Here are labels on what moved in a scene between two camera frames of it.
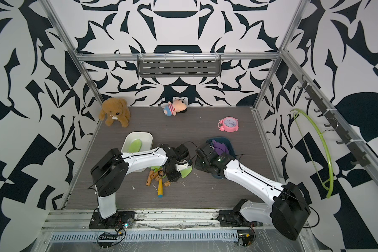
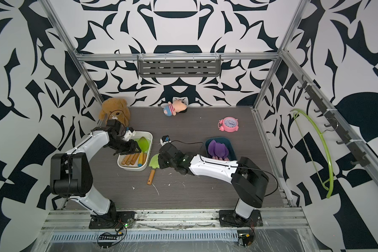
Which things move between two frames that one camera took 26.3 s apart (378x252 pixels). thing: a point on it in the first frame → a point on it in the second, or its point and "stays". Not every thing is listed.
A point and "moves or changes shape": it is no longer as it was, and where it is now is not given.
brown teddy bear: x=115 y=109 stays
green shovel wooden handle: x=186 y=172 moves or changes shape
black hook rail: x=326 y=112 stays
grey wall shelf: x=179 y=65 stays
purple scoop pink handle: x=220 y=148 stays
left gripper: x=175 y=177 → x=132 y=150
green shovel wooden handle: x=158 y=174 moves or changes shape
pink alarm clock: x=228 y=124 stays
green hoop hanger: x=326 y=148 stays
